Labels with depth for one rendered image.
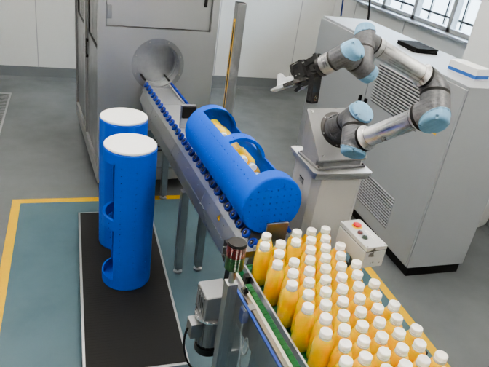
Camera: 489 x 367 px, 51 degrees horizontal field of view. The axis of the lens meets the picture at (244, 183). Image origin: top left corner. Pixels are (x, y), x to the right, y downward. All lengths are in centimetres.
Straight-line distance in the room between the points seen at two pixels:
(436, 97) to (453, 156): 152
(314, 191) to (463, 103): 131
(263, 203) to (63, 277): 172
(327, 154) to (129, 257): 126
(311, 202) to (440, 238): 160
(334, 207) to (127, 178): 107
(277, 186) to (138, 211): 94
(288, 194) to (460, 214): 196
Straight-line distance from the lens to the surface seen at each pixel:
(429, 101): 211
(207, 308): 205
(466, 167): 372
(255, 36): 740
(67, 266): 359
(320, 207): 258
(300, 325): 175
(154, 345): 283
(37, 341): 310
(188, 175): 288
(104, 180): 323
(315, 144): 248
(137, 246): 295
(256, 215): 219
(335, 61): 182
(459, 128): 352
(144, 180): 274
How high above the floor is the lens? 217
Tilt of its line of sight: 27 degrees down
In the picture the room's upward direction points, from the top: 9 degrees clockwise
